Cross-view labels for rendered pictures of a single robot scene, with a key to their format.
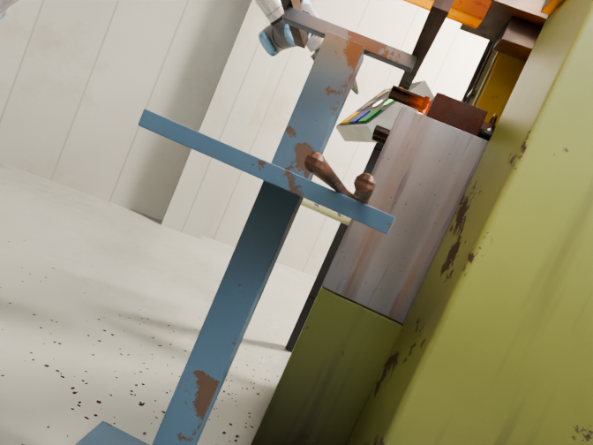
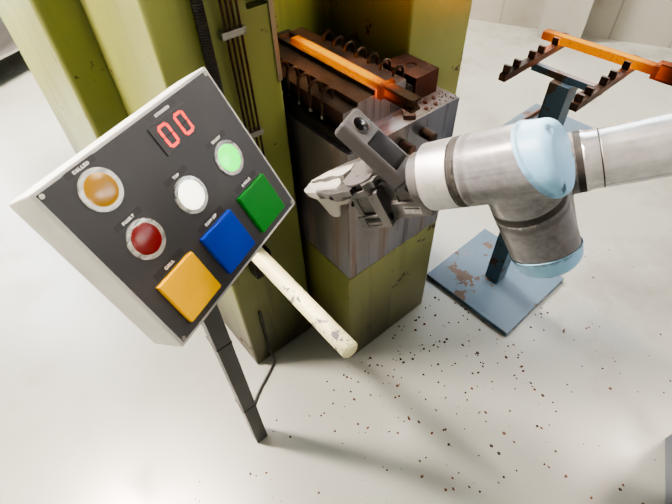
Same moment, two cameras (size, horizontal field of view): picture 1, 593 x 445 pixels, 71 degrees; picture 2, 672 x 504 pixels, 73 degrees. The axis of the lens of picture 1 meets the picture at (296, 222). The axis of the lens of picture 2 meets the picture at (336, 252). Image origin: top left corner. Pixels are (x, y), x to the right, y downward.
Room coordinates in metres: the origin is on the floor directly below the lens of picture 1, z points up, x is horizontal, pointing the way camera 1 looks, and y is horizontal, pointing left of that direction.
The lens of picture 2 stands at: (1.96, 0.42, 1.54)
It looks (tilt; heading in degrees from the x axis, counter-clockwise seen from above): 48 degrees down; 225
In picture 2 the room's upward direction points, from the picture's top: 3 degrees counter-clockwise
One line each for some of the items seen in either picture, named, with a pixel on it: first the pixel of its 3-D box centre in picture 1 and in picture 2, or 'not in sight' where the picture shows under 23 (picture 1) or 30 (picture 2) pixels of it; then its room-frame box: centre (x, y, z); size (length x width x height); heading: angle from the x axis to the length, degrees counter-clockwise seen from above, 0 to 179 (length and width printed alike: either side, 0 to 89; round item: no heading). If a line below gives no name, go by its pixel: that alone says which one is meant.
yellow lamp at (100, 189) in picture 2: not in sight; (101, 189); (1.84, -0.12, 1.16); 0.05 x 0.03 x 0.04; 173
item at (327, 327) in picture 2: (344, 217); (293, 292); (1.55, -0.15, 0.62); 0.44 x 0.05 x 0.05; 83
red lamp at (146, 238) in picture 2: not in sight; (146, 238); (1.83, -0.08, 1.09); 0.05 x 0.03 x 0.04; 173
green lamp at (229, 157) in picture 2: not in sight; (229, 157); (1.64, -0.14, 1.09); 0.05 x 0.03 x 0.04; 173
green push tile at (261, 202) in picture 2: (370, 116); (260, 203); (1.63, -0.10, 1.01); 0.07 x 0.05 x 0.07; 18
